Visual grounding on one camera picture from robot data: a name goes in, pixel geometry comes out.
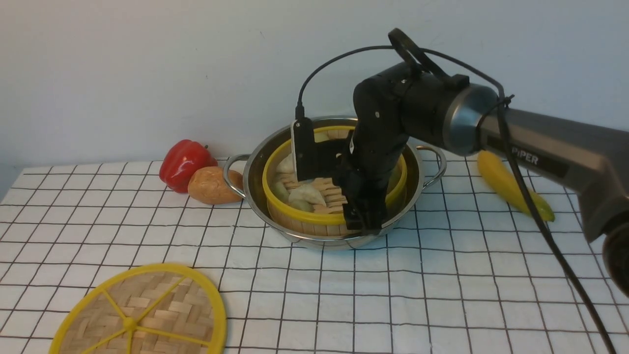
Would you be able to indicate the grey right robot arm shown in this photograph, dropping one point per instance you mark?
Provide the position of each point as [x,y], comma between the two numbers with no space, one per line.
[462,118]

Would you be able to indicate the bamboo steamer lid yellow rim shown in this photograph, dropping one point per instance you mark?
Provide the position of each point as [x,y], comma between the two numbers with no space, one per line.
[151,309]

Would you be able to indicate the green dumpling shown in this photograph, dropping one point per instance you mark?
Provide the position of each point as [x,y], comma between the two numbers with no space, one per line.
[301,205]
[279,190]

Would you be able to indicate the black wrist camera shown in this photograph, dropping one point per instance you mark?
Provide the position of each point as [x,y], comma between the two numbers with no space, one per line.
[303,148]

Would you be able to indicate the brown potato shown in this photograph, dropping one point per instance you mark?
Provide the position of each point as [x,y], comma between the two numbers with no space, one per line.
[208,187]

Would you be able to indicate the stainless steel pot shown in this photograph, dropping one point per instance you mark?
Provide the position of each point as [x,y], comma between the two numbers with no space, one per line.
[426,165]

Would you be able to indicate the red bell pepper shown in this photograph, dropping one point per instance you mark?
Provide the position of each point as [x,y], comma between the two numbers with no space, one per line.
[181,163]

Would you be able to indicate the white dumpling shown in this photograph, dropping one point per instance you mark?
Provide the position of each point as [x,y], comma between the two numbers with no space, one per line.
[286,166]
[307,193]

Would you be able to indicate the yellow banana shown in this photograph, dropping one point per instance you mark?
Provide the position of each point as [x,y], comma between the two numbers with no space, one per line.
[503,182]

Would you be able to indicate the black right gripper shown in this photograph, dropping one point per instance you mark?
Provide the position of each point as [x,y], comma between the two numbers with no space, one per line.
[371,154]

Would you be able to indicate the checkered white tablecloth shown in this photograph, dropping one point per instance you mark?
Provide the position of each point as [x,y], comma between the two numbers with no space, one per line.
[462,273]

